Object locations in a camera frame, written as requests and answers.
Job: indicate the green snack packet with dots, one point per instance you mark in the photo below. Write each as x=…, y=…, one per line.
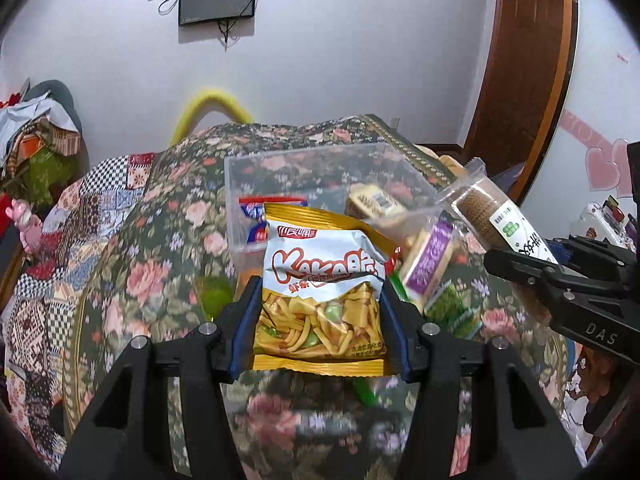
x=452, y=310

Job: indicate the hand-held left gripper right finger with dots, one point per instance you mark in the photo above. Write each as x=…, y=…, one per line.
x=398, y=340

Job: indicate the pile of clothes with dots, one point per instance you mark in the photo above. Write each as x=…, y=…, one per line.
x=35, y=150

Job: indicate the pale yellow pillow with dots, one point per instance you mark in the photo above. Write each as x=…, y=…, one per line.
x=452, y=164

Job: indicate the yellow foam tube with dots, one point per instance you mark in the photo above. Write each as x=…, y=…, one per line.
x=210, y=97

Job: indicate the brown wooden door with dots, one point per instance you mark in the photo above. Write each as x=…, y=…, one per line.
x=525, y=60

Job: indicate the clear round biscuit tube packet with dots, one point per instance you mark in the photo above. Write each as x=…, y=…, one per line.
x=492, y=210

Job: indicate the floral blanket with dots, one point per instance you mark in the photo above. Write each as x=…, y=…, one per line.
x=165, y=240

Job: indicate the purple wafer packet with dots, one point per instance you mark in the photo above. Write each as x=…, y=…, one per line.
x=430, y=265

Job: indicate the yellow chip packet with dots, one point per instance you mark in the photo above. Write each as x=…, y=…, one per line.
x=320, y=280

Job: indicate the grey chair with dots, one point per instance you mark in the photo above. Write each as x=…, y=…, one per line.
x=62, y=100

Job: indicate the patchwork quilt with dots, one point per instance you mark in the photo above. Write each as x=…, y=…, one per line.
x=60, y=240

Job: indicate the pink plush toy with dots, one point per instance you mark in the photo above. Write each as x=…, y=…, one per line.
x=25, y=220

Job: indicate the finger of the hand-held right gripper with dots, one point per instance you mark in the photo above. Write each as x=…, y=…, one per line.
x=560, y=252
x=520, y=265

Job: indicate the red and blue snack packet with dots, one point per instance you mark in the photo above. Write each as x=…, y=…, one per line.
x=257, y=220

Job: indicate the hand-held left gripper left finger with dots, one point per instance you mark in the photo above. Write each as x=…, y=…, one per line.
x=244, y=332

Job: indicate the green jelly cup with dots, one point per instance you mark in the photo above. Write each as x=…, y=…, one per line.
x=216, y=297

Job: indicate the clear plastic box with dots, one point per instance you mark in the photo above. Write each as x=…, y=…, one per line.
x=300, y=175

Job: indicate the pink heart wall stickers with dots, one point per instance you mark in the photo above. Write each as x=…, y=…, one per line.
x=602, y=165

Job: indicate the beige pastry packet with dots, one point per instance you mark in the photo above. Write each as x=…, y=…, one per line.
x=372, y=201

